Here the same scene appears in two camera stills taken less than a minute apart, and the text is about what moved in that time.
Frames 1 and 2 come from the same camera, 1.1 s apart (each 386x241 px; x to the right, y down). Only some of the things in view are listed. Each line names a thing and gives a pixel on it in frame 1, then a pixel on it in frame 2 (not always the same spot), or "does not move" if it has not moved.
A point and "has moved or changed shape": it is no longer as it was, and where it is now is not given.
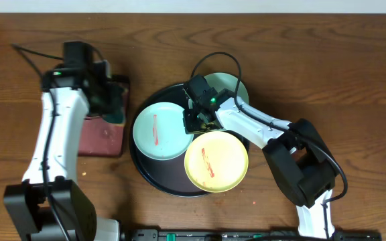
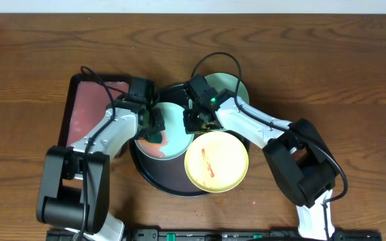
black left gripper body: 113,101 → 154,122
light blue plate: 159,133 does not move
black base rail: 244,234 does not move
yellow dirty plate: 216,162 does not move
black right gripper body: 194,122 does not move
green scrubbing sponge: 116,118 has moved or changed shape
